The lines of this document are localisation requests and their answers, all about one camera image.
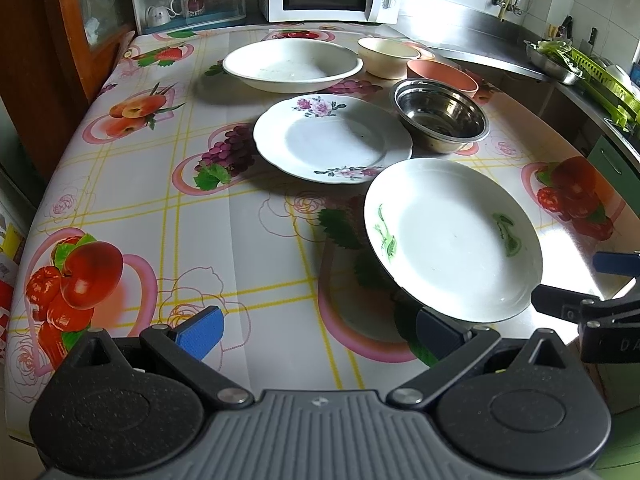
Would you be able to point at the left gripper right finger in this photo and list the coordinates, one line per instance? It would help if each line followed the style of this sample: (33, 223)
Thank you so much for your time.
(448, 348)

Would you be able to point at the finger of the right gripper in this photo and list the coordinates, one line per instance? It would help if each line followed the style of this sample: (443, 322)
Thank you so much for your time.
(574, 307)
(617, 263)

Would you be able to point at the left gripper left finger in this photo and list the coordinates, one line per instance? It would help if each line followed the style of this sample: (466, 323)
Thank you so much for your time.
(178, 353)

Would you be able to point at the green pattern white plate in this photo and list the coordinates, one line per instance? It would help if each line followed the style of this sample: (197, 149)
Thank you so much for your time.
(454, 239)

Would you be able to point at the stainless steel bowl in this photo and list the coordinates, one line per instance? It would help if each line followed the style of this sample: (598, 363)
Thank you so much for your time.
(440, 118)

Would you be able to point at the pink floral white plate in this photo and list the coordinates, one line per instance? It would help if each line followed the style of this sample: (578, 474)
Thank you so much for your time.
(331, 139)

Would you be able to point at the pink plastic bowl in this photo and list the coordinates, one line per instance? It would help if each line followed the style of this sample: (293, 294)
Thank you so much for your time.
(446, 74)

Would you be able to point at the cream and orange bowl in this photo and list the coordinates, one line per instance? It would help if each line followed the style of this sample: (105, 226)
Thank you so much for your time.
(388, 58)

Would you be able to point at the large plain white plate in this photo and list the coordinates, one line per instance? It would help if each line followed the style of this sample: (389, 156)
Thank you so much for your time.
(292, 65)

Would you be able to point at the green kitchen cupboard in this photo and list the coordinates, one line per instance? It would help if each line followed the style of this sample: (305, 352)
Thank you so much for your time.
(605, 157)

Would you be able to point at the fruit pattern tablecloth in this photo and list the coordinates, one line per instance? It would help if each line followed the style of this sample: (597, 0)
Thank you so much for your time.
(162, 206)

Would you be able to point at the green dish rack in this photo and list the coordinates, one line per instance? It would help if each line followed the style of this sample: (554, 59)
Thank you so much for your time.
(616, 99)

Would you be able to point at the steel basin with vegetables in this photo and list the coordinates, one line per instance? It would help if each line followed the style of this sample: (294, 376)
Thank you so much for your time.
(552, 63)

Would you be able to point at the stainless steel countertop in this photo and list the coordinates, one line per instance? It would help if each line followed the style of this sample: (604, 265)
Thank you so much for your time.
(496, 50)

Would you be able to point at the red patterned glass mug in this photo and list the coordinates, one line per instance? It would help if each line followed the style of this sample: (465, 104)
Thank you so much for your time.
(187, 8)

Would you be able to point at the wooden display cabinet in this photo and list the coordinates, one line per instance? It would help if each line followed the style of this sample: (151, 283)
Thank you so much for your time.
(50, 75)

